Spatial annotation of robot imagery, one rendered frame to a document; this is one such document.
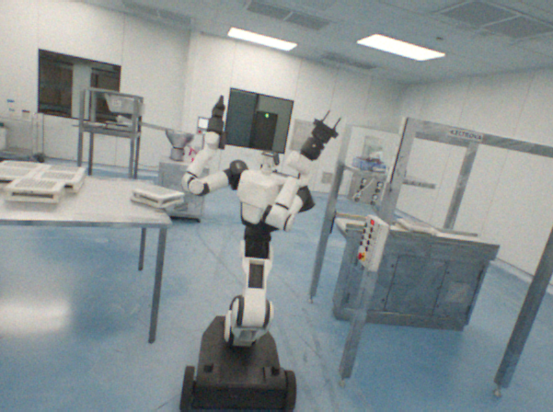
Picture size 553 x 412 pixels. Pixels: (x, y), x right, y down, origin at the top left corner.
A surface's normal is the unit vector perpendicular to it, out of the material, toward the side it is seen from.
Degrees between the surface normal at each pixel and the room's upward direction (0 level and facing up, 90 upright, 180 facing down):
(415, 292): 90
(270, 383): 45
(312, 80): 90
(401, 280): 90
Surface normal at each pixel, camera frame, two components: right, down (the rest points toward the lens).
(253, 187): -0.59, 0.08
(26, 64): 0.26, 0.27
